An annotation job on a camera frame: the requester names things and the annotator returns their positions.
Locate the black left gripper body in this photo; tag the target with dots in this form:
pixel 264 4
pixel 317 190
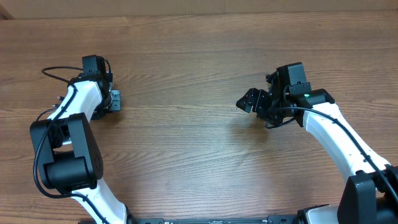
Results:
pixel 105 105

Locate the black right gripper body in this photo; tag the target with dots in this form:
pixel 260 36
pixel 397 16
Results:
pixel 277 117

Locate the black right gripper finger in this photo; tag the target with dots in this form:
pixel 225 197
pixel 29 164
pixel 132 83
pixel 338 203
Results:
pixel 248 100
pixel 262 104

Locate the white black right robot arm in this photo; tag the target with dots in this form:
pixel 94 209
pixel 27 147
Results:
pixel 370 194

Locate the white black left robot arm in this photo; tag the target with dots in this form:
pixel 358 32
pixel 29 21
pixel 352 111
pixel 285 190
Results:
pixel 68 162

